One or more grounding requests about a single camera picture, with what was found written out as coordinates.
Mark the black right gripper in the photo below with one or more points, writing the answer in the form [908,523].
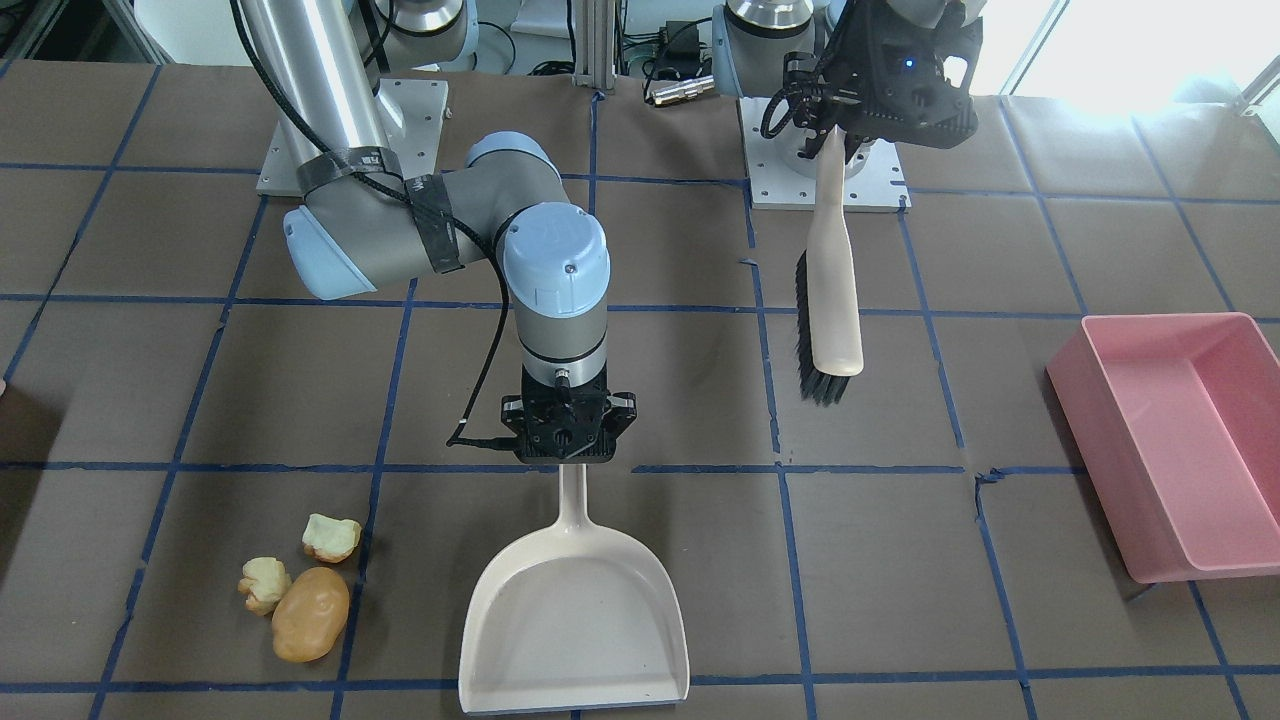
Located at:
[625,411]

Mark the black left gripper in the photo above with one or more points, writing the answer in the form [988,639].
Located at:
[846,58]

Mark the beige plastic dustpan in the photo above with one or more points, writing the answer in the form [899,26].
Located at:
[573,616]

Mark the beige hand brush black bristles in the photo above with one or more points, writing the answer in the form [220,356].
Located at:
[829,347]

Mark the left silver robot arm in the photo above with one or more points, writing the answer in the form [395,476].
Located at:
[750,40]

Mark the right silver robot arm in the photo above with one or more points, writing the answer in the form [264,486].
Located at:
[364,221]

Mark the pink plastic bin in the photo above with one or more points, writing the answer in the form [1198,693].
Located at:
[1176,417]

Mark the pale bread chunk with crust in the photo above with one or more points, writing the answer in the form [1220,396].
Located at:
[331,540]

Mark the brown potato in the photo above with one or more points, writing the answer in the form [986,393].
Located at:
[306,623]

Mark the pale torn bread chunk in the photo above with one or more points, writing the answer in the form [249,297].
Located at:
[263,583]

